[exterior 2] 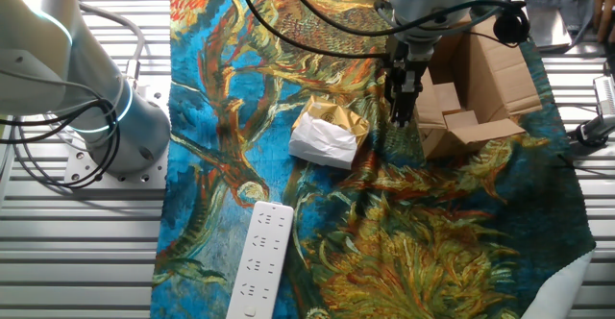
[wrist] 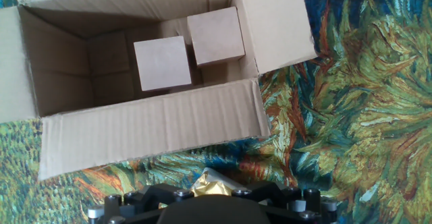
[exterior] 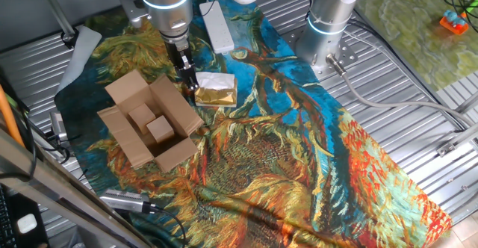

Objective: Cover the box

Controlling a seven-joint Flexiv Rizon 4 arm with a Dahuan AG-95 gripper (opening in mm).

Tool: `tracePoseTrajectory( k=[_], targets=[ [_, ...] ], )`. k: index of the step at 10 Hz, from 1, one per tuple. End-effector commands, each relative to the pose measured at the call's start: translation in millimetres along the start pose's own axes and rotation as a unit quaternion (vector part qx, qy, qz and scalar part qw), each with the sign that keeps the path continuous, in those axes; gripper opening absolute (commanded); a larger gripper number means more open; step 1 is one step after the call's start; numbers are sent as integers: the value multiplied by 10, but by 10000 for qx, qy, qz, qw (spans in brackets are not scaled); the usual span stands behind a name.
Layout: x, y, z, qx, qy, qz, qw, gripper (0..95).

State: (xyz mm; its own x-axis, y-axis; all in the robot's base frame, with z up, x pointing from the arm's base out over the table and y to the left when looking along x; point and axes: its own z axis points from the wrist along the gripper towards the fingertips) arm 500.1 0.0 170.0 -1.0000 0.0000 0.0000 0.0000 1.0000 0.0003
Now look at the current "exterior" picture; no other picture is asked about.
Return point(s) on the gold tissue pack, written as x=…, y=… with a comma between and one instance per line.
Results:
x=214, y=96

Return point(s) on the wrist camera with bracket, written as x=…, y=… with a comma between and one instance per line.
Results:
x=130, y=9

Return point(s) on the small cardboard block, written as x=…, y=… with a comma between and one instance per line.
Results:
x=160, y=128
x=142, y=116

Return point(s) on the green patterned mat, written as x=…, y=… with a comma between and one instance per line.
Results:
x=411, y=35

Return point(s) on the grey metal pole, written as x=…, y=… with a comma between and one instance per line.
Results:
x=56, y=9

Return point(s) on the small white device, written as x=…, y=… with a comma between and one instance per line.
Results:
x=27, y=223

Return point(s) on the sunflower painting cloth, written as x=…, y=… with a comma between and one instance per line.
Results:
x=261, y=166

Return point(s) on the short aluminium profile bar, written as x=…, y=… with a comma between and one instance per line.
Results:
x=467, y=104

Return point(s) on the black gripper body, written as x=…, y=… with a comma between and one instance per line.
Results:
x=179, y=55

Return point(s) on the long aluminium profile bar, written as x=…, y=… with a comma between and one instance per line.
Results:
x=459, y=139

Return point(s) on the aluminium frame beam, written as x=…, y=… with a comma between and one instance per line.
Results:
x=56, y=188

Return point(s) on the white power strip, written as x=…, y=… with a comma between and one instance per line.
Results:
x=216, y=27

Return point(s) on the silver camera on mount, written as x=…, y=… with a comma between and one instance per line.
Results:
x=58, y=124

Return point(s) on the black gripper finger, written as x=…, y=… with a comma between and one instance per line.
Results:
x=193, y=77
x=186, y=79

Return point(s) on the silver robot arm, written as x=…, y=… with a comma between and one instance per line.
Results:
x=328, y=12

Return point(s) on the orange toy block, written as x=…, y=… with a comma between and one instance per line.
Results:
x=453, y=24

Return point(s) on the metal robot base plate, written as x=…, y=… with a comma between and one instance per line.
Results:
x=347, y=55

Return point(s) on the orange tube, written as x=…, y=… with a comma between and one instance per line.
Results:
x=7, y=117

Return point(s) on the green stick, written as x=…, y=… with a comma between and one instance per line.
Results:
x=471, y=6

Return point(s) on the brown cardboard box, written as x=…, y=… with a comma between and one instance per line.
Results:
x=175, y=106

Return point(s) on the black keyboard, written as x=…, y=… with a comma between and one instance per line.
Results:
x=4, y=222

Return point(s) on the black desk pad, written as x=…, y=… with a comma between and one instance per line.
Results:
x=39, y=238

